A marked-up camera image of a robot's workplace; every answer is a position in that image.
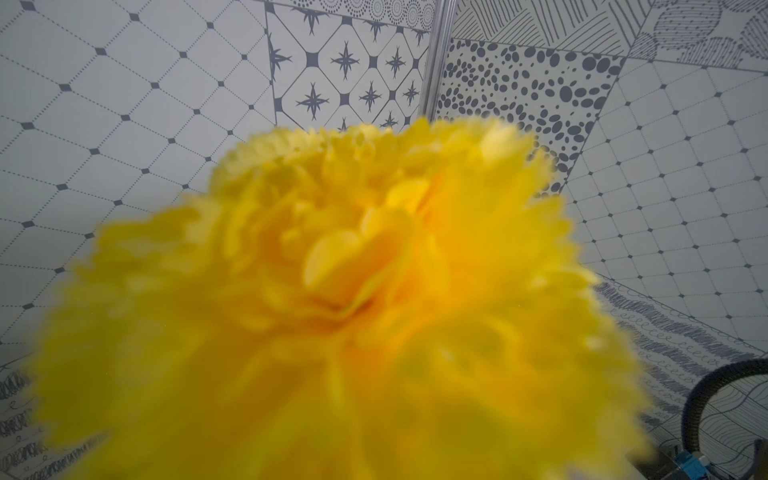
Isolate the yellow carnation flower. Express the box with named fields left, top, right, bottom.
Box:
left=29, top=118, right=650, bottom=479

